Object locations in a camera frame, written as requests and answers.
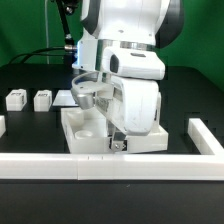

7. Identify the white marker sheet with tags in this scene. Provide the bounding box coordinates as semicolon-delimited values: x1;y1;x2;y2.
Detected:
53;90;77;107

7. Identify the white thin cable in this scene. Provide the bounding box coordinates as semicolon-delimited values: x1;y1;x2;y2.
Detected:
44;0;50;65

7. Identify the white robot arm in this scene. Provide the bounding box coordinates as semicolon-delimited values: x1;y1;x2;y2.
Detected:
68;0;184;153

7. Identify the white square table top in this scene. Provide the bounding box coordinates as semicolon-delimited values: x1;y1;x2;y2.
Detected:
61;107;168;154

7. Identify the black cable bundle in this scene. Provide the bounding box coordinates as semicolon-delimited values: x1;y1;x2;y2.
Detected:
8;0;79;65

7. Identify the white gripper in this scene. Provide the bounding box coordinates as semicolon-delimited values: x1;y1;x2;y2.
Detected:
71;47;165;152

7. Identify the white U-shaped fence frame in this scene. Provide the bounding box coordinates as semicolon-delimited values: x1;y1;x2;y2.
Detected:
0;118;224;181

